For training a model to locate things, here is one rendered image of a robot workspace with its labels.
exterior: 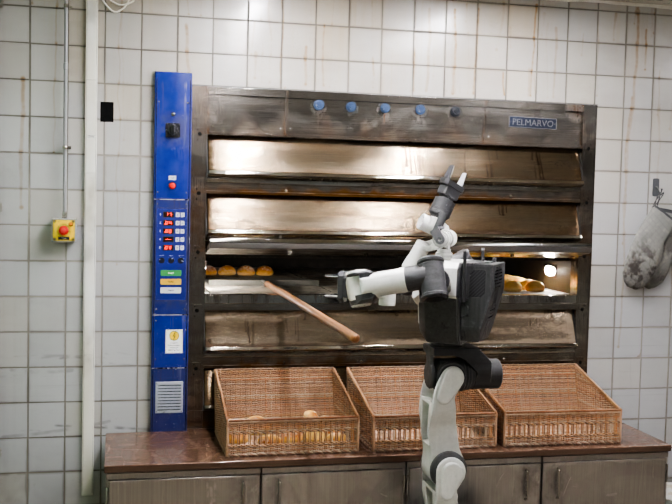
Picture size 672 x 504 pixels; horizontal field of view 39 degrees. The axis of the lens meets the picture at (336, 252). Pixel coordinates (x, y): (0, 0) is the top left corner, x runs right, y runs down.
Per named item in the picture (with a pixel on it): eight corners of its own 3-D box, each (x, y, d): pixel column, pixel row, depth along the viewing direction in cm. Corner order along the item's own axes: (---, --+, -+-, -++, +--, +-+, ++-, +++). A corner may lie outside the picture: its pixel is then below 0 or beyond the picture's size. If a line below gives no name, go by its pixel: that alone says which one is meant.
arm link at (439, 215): (447, 213, 395) (436, 238, 394) (424, 202, 393) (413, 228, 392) (457, 213, 384) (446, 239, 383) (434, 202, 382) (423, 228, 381)
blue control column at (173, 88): (139, 447, 612) (143, 108, 599) (164, 446, 615) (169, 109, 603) (148, 560, 424) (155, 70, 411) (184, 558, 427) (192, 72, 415)
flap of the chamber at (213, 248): (209, 248, 409) (205, 254, 429) (592, 252, 449) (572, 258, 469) (209, 242, 410) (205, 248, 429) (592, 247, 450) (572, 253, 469)
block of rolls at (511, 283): (419, 280, 526) (419, 270, 525) (501, 281, 536) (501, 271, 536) (457, 292, 467) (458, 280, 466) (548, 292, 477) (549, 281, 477)
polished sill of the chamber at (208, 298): (203, 302, 431) (203, 293, 431) (570, 302, 471) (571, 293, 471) (204, 303, 425) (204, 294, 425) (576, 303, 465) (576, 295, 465)
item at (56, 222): (52, 241, 409) (52, 217, 409) (76, 241, 411) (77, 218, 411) (51, 242, 402) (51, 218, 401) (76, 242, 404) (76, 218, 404)
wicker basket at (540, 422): (464, 421, 455) (466, 363, 453) (574, 418, 466) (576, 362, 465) (502, 447, 407) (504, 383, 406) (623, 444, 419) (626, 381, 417)
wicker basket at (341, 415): (211, 429, 428) (212, 367, 426) (333, 425, 441) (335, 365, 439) (224, 458, 381) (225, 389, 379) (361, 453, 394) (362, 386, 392)
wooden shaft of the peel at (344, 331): (360, 343, 301) (360, 334, 301) (351, 343, 300) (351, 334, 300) (270, 286, 467) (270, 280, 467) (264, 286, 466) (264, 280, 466)
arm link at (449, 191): (470, 190, 391) (458, 217, 390) (454, 187, 399) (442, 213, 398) (450, 177, 383) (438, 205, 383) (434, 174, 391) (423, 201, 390)
